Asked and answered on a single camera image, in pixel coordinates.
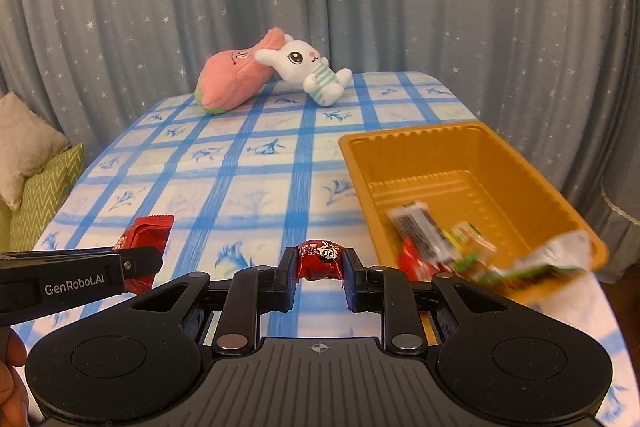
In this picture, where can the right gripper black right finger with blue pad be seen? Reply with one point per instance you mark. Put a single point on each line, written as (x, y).
(387, 292)

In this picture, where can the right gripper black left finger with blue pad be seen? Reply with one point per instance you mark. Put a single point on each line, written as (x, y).
(250, 293)

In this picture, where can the small red candy packet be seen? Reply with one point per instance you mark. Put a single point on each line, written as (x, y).
(319, 259)

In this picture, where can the large red snack packet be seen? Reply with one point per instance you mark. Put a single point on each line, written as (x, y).
(143, 244)

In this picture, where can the person's left hand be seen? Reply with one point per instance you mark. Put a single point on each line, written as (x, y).
(14, 396)

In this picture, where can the black white snack bar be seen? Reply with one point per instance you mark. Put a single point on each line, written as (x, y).
(414, 221)

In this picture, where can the green zigzag cushion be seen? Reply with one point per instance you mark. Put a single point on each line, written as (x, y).
(44, 193)

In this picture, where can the blue checked tablecloth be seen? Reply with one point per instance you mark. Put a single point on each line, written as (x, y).
(244, 185)

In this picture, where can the yellow green candy packet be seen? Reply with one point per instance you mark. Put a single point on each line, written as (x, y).
(473, 250)

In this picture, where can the beige cushion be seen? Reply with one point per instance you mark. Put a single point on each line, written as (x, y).
(28, 142)

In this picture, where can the orange plastic tray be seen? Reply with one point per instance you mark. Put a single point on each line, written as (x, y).
(462, 172)

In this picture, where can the white clear wrapper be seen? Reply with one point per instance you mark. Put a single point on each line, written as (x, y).
(563, 256)

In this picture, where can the pink peach plush toy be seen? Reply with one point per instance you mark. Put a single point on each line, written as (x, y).
(229, 78)

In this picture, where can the white bunny plush toy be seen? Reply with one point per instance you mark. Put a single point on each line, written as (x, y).
(298, 63)

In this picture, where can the blue star curtain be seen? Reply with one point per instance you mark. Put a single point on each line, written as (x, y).
(558, 79)

